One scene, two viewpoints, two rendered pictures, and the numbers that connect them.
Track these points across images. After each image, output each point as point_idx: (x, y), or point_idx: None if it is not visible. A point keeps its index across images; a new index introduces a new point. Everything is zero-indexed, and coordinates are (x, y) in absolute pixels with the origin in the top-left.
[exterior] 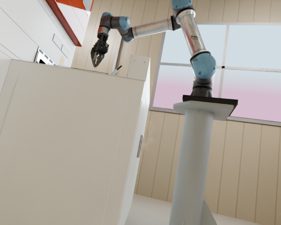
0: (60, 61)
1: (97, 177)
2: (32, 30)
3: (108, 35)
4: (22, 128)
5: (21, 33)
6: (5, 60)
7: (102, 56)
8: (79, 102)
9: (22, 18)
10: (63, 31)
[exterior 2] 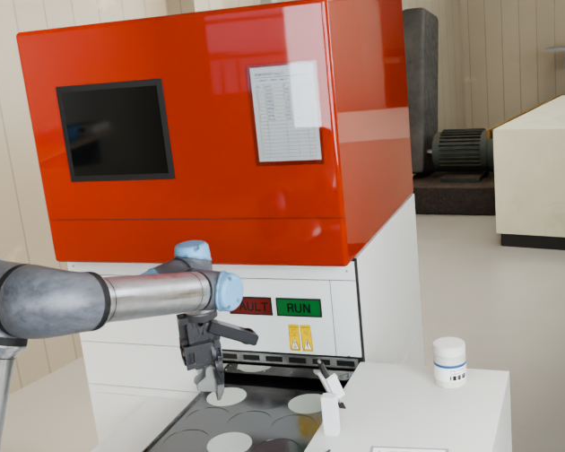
0: (292, 340)
1: None
2: (166, 331)
3: (178, 320)
4: None
5: (145, 351)
6: (140, 404)
7: (215, 368)
8: None
9: (135, 328)
10: (261, 269)
